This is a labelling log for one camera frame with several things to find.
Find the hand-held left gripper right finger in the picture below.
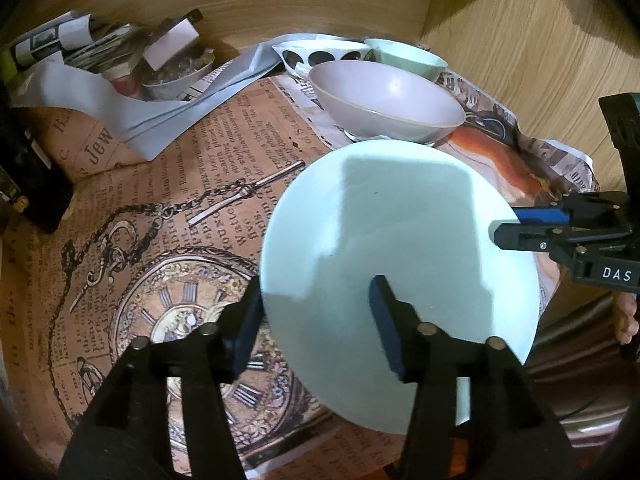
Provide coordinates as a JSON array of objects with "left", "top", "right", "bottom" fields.
[{"left": 369, "top": 275, "right": 583, "bottom": 480}]

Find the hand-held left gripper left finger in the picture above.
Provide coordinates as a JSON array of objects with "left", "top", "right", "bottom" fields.
[{"left": 59, "top": 280, "right": 265, "bottom": 480}]

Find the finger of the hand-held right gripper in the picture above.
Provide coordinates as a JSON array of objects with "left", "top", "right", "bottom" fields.
[
  {"left": 492, "top": 219, "right": 631, "bottom": 266},
  {"left": 511, "top": 192, "right": 621, "bottom": 228}
]

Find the purple plate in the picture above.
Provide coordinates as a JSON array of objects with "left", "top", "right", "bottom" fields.
[{"left": 520, "top": 280, "right": 632, "bottom": 461}]

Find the mint green plate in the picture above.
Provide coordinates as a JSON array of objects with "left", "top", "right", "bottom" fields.
[{"left": 260, "top": 140, "right": 541, "bottom": 436}]

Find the pink bowl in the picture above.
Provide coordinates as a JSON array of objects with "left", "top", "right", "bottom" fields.
[{"left": 307, "top": 60, "right": 466, "bottom": 146}]

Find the mint green bowl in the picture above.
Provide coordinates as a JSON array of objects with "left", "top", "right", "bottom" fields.
[{"left": 364, "top": 37, "right": 448, "bottom": 82}]

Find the spotted white bowl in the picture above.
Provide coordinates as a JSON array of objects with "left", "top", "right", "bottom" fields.
[{"left": 271, "top": 40, "right": 373, "bottom": 79}]

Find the person's right hand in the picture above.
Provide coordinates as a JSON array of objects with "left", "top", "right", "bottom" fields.
[{"left": 614, "top": 290, "right": 639, "bottom": 346}]

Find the newsprint table cover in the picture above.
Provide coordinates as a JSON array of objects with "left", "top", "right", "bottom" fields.
[{"left": 0, "top": 72, "right": 598, "bottom": 471}]

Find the small bowl of beads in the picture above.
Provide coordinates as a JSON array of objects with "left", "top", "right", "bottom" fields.
[{"left": 141, "top": 50, "right": 216, "bottom": 102}]

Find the dark wine bottle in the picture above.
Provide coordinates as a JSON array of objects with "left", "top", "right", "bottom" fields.
[{"left": 0, "top": 80, "right": 76, "bottom": 235}]

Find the grey cloth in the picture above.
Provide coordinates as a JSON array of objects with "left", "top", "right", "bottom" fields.
[{"left": 10, "top": 35, "right": 361, "bottom": 161}]

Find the rolled newspaper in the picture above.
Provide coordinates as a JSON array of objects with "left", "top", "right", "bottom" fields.
[{"left": 7, "top": 12, "right": 136, "bottom": 68}]

